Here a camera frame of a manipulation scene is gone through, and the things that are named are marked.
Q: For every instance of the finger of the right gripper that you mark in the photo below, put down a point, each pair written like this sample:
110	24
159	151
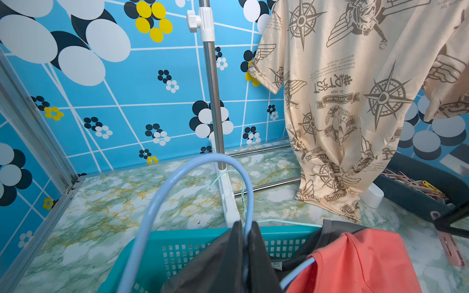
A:
443	223

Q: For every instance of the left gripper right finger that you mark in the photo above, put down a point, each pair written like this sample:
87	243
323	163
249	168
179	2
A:
262	277

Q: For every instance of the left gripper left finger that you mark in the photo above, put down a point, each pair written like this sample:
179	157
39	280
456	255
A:
226	262

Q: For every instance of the red garment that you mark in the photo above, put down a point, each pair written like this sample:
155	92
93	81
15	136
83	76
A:
368	261

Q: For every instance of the beige compass print t-shirt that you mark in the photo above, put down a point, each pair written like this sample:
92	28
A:
350	70

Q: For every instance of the pile of coloured clothespins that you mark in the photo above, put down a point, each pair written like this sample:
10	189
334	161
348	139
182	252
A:
421	186

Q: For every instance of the dark grey garment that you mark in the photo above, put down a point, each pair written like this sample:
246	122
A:
192	278

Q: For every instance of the dark grey clothespin tray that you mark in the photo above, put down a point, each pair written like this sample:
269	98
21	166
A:
415	202

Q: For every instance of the teal laundry basket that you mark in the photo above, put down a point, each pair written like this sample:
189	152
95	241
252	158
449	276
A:
167	252

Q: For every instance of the metal clothes rack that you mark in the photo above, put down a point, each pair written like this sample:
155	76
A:
203	20

